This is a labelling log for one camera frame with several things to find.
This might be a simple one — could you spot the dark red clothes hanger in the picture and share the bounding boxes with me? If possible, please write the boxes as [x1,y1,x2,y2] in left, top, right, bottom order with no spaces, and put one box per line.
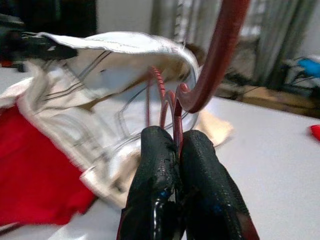
[143,0,252,161]

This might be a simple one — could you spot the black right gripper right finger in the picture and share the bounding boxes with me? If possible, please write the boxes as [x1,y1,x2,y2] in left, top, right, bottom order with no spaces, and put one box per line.
[179,130,261,240]

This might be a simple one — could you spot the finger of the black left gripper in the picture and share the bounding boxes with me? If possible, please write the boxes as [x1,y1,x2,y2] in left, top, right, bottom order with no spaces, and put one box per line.
[42,37,77,60]

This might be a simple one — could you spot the blue box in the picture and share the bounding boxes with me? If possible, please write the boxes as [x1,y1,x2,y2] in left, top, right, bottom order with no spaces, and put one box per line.
[298,57,320,76]

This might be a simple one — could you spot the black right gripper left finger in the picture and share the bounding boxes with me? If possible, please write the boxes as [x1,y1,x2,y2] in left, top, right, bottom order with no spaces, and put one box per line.
[121,126,181,240]

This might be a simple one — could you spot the red garment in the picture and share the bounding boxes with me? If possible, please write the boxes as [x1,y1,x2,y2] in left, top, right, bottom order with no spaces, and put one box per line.
[0,102,97,226]

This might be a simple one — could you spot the cream white jeans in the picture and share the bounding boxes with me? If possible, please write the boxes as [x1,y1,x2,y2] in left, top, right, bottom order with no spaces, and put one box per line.
[0,31,236,208]

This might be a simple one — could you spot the grey curtain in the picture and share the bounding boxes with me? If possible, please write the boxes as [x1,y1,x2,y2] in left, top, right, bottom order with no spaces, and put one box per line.
[149,0,316,86]

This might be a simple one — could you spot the red t-shirt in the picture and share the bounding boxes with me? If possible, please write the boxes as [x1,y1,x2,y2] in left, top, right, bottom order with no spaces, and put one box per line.
[309,124,320,144]

